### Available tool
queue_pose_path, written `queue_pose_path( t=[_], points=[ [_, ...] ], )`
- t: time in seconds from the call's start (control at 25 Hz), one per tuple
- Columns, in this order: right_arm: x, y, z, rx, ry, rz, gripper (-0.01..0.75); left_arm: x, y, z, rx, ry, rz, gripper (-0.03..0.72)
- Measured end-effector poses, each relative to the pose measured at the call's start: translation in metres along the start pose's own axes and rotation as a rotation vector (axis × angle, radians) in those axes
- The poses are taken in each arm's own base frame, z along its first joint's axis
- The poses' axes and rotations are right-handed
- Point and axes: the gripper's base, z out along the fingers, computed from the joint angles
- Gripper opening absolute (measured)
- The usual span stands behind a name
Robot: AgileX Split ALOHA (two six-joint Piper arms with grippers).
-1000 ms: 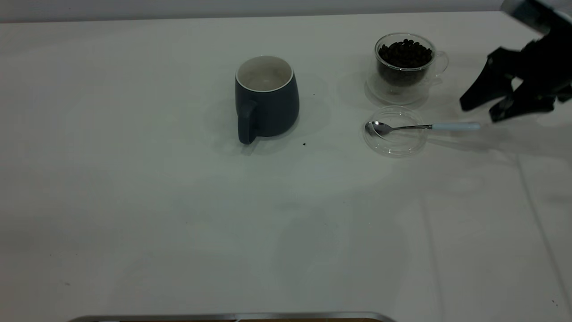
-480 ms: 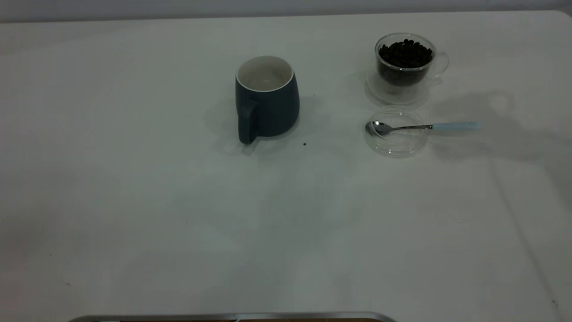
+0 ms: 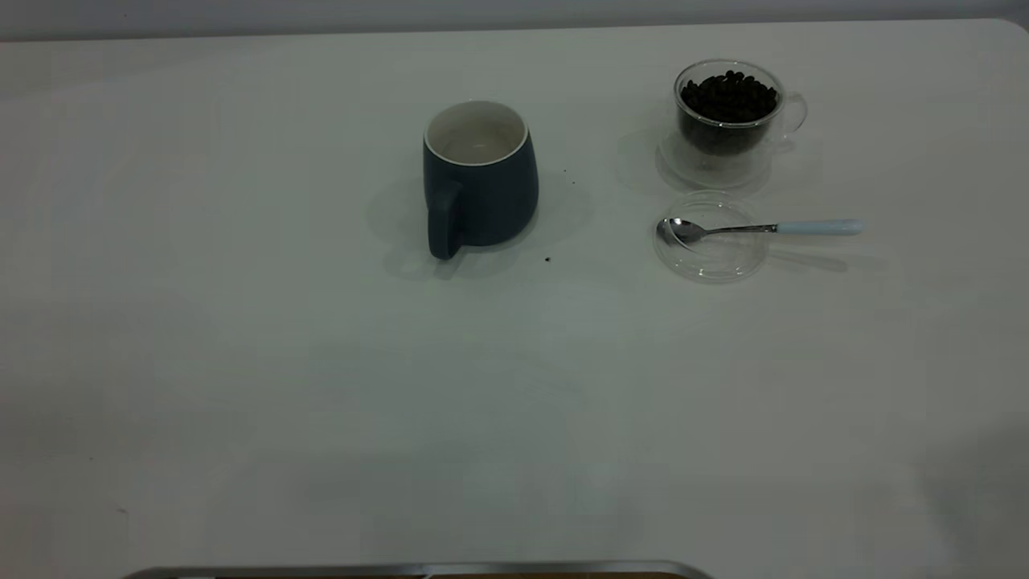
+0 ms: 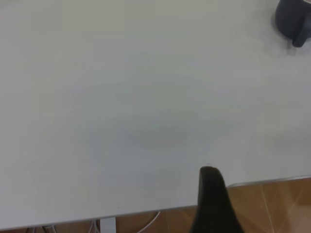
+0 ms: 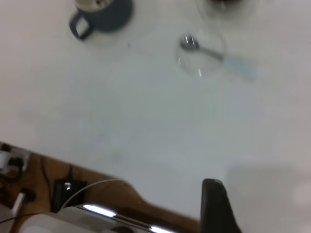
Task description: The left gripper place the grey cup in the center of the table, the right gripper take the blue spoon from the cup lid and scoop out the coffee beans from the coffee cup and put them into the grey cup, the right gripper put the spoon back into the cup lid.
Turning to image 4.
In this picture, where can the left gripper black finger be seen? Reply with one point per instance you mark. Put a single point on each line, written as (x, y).
(211, 201)

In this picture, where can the dark grey ceramic mug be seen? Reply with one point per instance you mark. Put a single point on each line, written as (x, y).
(289, 19)

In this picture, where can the white table leg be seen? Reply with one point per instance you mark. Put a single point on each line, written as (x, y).
(108, 225)

